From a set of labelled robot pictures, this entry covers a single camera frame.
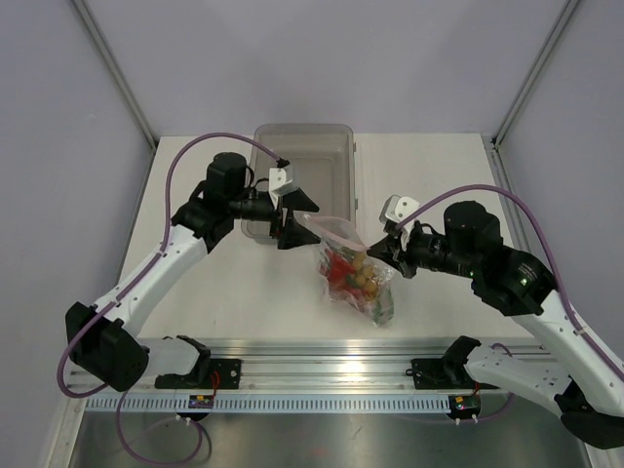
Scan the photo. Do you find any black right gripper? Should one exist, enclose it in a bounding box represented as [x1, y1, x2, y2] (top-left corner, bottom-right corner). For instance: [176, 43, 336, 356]
[369, 221, 480, 279]

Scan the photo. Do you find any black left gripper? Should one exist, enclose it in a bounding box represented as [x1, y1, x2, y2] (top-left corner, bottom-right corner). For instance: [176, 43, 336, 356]
[228, 188, 321, 248]

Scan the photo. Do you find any yellow toy grape bunch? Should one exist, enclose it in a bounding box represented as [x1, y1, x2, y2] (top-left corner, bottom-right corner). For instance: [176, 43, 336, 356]
[346, 252, 380, 301]

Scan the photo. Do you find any clear zip top bag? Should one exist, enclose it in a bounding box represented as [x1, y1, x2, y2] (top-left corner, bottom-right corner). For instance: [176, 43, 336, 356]
[301, 214, 394, 327]

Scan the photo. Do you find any red toy lobster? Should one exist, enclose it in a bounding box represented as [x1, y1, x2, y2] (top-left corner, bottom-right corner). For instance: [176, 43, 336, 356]
[318, 248, 357, 296]

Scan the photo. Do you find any green toy bell pepper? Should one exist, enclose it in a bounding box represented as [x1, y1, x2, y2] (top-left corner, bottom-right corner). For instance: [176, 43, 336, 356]
[370, 299, 394, 327]

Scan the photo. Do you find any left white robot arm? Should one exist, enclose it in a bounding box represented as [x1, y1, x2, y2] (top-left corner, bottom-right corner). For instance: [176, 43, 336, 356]
[65, 152, 319, 392]

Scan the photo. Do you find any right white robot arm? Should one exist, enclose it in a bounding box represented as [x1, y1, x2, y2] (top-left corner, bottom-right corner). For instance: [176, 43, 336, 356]
[366, 192, 623, 449]

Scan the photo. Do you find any clear plastic tray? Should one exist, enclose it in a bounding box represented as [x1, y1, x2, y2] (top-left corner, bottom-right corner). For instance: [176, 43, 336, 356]
[254, 124, 357, 222]

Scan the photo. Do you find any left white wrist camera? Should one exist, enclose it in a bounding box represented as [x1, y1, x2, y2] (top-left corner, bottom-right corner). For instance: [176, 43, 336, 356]
[268, 165, 298, 209]

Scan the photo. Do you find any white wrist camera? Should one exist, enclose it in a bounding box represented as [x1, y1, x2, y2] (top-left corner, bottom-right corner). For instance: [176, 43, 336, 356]
[379, 195, 420, 249]
[268, 165, 298, 209]

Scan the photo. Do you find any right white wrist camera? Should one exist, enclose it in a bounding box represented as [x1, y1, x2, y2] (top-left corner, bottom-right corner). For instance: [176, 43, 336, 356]
[379, 195, 420, 249]

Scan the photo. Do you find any aluminium mounting rail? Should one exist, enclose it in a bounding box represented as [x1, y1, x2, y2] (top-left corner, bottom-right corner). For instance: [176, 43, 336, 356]
[65, 338, 562, 394]

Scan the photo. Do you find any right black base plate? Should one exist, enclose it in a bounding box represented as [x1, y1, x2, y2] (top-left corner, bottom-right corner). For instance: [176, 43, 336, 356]
[405, 358, 496, 391]

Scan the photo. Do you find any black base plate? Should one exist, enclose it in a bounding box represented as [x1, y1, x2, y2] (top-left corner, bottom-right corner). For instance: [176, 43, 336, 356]
[154, 358, 242, 390]
[405, 358, 496, 391]

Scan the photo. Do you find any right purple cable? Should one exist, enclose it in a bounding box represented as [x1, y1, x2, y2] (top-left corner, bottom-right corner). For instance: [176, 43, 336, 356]
[394, 183, 624, 424]

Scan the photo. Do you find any purple cable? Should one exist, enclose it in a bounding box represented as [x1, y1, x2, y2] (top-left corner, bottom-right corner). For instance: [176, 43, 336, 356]
[56, 131, 289, 462]
[394, 183, 624, 424]

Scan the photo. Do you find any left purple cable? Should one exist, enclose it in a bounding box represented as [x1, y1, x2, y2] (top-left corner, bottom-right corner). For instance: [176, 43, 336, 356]
[56, 131, 289, 462]

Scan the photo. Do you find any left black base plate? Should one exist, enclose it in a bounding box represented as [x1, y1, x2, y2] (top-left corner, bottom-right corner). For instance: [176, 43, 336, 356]
[154, 358, 242, 390]

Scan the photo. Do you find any right aluminium frame post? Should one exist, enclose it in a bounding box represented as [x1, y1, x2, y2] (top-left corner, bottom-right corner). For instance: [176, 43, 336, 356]
[491, 0, 583, 150]

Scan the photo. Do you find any aluminium frame post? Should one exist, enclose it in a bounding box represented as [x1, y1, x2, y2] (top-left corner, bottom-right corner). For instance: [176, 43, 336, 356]
[491, 0, 583, 150]
[69, 0, 159, 153]

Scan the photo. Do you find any left aluminium frame post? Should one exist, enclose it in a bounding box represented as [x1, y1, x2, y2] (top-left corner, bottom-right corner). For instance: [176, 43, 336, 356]
[69, 0, 159, 153]

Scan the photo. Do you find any white slotted cable duct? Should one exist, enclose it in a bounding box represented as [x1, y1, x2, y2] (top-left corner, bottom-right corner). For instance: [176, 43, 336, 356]
[86, 394, 450, 414]

